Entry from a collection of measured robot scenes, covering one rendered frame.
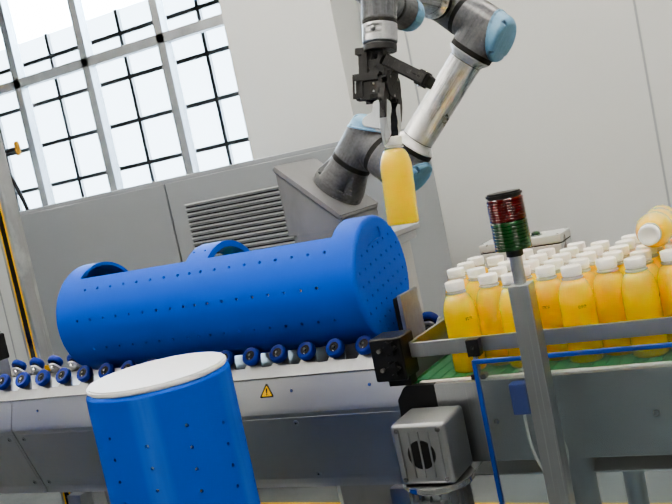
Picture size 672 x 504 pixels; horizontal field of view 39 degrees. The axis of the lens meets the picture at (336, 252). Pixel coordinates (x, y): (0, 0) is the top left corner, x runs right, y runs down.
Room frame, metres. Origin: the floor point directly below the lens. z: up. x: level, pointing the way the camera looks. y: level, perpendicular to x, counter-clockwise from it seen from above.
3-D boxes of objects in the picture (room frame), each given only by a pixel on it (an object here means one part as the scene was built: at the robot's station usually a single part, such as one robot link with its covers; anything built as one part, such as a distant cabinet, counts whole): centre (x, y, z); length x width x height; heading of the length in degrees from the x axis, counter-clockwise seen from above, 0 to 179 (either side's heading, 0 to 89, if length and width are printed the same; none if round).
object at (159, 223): (4.49, 0.57, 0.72); 2.15 x 0.54 x 1.45; 60
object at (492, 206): (1.61, -0.30, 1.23); 0.06 x 0.06 x 0.04
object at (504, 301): (1.84, -0.33, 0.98); 0.07 x 0.07 x 0.17
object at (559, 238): (2.26, -0.45, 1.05); 0.20 x 0.10 x 0.10; 62
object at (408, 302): (2.11, -0.13, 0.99); 0.10 x 0.02 x 0.12; 152
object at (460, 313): (1.89, -0.22, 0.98); 0.07 x 0.07 x 0.17
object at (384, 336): (1.91, -0.08, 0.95); 0.10 x 0.07 x 0.10; 152
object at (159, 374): (1.84, 0.39, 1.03); 0.28 x 0.28 x 0.01
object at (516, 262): (1.61, -0.30, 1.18); 0.06 x 0.06 x 0.16
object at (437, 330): (2.07, -0.20, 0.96); 0.40 x 0.01 x 0.03; 152
